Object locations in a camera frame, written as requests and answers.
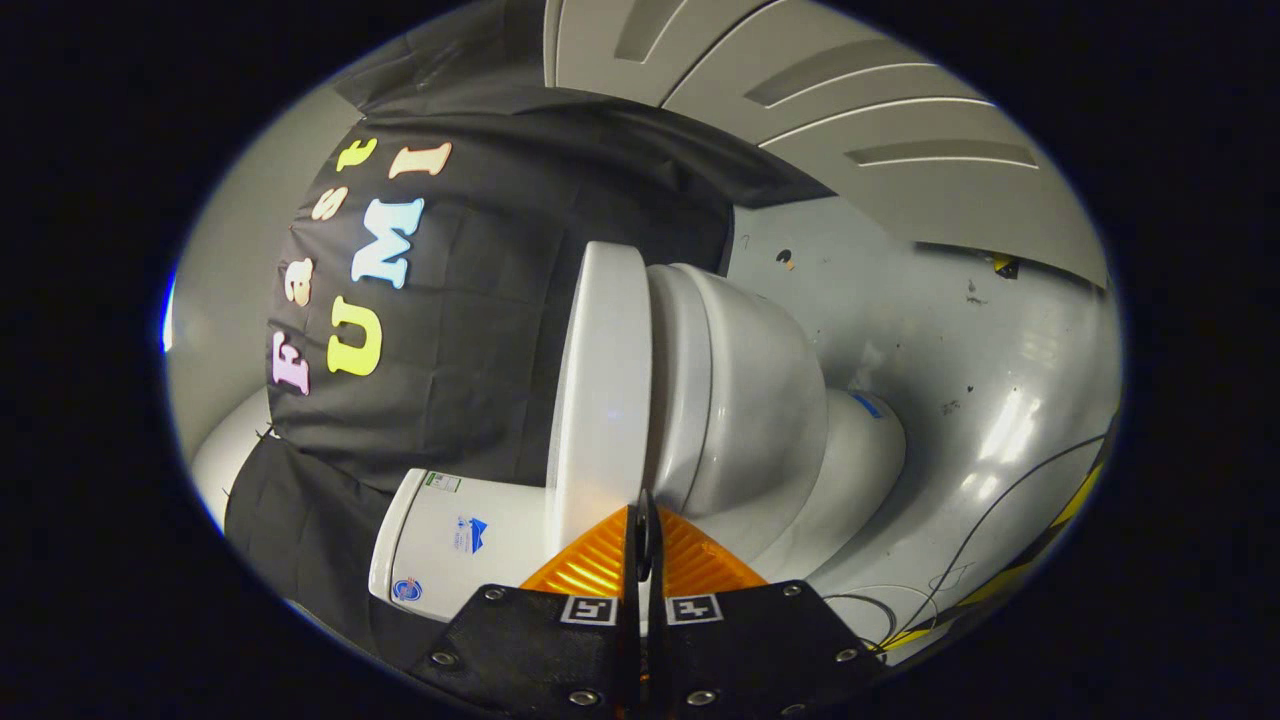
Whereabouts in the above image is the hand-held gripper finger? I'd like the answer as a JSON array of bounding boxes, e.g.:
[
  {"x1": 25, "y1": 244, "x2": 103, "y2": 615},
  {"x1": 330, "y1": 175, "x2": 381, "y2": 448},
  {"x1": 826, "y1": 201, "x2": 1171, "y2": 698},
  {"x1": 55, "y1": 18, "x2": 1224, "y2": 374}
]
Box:
[
  {"x1": 638, "y1": 490, "x2": 886, "y2": 716},
  {"x1": 410, "y1": 505, "x2": 641, "y2": 716}
]

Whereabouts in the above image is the white toilet lid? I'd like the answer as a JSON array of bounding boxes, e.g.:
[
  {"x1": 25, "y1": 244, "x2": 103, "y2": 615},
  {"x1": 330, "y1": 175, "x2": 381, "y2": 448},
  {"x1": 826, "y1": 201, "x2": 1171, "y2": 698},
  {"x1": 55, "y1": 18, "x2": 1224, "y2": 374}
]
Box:
[{"x1": 547, "y1": 242, "x2": 653, "y2": 563}]

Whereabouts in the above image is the white ceramic toilet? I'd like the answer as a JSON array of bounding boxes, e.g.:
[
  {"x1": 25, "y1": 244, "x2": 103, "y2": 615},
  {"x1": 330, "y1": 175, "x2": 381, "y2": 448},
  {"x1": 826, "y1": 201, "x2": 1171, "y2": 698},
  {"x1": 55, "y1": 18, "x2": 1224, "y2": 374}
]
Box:
[{"x1": 368, "y1": 262, "x2": 906, "y2": 623}]

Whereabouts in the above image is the black backdrop cloth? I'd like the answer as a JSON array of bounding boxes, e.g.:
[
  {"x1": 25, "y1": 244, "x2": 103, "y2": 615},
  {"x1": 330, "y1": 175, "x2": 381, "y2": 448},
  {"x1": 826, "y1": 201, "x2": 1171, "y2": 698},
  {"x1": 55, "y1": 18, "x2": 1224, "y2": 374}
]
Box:
[{"x1": 225, "y1": 0, "x2": 831, "y2": 666}]

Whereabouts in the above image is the grey white cabinet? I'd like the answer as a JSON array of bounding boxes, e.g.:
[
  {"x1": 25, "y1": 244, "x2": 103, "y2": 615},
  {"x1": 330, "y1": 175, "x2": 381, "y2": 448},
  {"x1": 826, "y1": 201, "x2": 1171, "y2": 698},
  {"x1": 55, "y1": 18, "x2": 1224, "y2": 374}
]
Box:
[{"x1": 543, "y1": 0, "x2": 1111, "y2": 291}]

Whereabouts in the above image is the thin black cable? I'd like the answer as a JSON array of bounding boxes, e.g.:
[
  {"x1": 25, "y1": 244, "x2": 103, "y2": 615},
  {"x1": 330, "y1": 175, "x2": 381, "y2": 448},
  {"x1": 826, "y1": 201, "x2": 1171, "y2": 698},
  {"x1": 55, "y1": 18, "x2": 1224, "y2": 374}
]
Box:
[{"x1": 825, "y1": 430, "x2": 1111, "y2": 653}]

